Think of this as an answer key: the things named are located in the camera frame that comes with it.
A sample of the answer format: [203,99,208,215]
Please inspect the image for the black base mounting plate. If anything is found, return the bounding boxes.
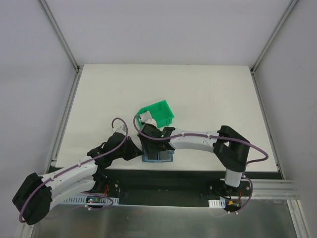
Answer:
[76,163,284,206]

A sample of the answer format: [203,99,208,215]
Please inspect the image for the aluminium front rail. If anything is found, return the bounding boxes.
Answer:
[31,179,300,199]

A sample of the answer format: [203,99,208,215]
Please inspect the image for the white cable duct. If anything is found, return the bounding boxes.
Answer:
[208,199,226,209]
[51,194,119,207]

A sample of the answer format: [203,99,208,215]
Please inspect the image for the left aluminium frame post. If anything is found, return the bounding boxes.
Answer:
[37,0,81,72]

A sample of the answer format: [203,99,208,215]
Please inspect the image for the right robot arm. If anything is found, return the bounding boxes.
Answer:
[138,123,250,196]

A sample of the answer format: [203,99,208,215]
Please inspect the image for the right white cable duct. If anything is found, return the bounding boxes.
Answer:
[208,199,226,209]

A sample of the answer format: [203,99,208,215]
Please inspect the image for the blue leather card holder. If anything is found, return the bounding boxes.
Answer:
[142,150,174,163]

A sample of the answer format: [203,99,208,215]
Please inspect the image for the aluminium frame post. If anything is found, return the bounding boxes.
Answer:
[37,0,81,72]
[250,0,301,75]

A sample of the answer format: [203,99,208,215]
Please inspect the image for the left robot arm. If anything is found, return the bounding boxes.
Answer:
[12,132,142,225]

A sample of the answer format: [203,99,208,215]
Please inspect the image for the right aluminium frame post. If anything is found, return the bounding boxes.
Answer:
[250,0,301,75]

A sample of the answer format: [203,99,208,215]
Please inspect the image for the green plastic bin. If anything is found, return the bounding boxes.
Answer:
[137,100,174,128]

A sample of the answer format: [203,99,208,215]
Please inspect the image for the left white cable duct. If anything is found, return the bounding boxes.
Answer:
[51,194,119,207]

